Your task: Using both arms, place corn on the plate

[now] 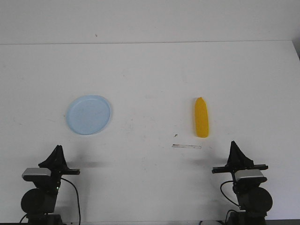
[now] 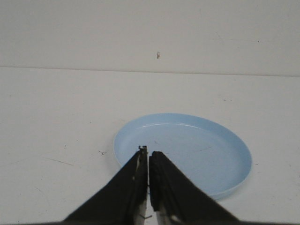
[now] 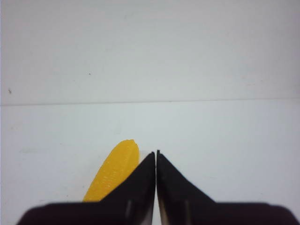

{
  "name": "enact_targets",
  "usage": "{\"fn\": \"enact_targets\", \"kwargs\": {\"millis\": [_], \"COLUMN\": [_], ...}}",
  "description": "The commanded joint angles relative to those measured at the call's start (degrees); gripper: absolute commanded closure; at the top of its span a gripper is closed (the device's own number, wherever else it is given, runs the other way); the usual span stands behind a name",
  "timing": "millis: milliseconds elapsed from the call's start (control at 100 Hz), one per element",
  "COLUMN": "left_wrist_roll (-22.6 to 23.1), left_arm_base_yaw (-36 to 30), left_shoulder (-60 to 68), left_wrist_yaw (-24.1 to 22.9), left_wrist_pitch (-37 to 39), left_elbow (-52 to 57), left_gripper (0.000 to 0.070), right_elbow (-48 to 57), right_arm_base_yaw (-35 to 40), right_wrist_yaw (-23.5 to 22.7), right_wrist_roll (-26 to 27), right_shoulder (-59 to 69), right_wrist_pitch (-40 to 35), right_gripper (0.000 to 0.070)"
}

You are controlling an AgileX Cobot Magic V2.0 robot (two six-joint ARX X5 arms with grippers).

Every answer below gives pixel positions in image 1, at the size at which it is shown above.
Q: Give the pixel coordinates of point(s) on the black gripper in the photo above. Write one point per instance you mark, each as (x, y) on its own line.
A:
(52, 163)
(236, 156)

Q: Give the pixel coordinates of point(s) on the yellow corn cob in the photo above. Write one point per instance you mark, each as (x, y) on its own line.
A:
(201, 118)

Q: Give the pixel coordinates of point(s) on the light blue round plate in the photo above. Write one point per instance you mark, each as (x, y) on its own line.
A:
(88, 115)

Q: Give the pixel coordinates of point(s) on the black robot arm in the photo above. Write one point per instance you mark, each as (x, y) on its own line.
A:
(253, 201)
(39, 202)

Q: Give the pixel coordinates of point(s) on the clear tape strip on table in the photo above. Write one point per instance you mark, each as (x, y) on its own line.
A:
(186, 146)

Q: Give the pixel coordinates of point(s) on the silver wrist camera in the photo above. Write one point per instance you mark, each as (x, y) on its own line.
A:
(31, 173)
(253, 174)

